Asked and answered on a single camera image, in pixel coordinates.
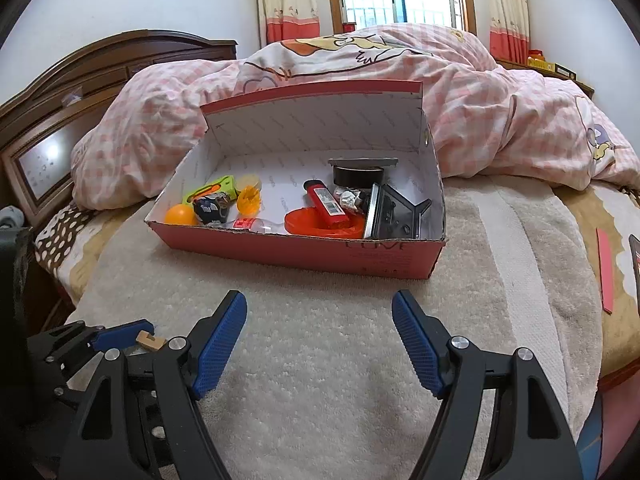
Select notched wooden piece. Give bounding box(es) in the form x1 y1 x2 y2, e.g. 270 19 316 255
136 330 166 352

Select orange translucent flame toy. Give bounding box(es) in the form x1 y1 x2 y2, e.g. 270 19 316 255
236 185 262 218

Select green orange plastic toy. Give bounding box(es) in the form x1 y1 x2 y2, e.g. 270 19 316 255
182 176 238 204

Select grey plastic plate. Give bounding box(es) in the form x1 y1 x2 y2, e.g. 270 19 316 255
363 184 432 240

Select black tape roll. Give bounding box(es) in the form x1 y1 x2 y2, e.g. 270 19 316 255
332 166 385 190

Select beige fluffy blanket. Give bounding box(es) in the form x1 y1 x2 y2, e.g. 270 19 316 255
74 177 602 479

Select orange ball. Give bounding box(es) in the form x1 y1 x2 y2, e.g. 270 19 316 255
164 204 200 226

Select clear plastic bottle red label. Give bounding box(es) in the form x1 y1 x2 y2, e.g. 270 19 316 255
224 217 286 234

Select dark patterned fabric pouch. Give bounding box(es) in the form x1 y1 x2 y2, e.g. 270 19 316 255
192 192 232 226

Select orange plastic dish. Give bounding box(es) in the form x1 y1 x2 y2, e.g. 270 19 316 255
284 207 366 240

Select pink flat strip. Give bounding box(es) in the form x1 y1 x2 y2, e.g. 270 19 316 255
596 229 614 315

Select dark wooden headboard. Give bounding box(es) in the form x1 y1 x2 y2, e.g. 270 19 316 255
1 29 238 229

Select small wrapped figure toy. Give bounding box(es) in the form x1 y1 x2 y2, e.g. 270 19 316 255
333 186 371 216

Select patterned bed sheet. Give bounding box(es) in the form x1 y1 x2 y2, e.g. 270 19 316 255
34 179 640 378

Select red shoe box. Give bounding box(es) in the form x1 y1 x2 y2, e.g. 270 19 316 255
145 80 446 280

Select pink checked duvet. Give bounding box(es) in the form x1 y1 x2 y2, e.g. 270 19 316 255
70 25 639 210

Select left window curtain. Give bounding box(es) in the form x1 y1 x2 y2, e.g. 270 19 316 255
260 0 320 44

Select window curtain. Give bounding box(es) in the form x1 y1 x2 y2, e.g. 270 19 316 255
489 0 530 65
260 0 320 44

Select wooden side table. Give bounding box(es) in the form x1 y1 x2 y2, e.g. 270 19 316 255
495 58 596 99

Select yellow box on table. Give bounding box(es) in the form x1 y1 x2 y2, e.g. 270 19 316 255
527 49 577 80

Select right window curtain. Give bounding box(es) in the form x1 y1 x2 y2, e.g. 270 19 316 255
489 0 530 65

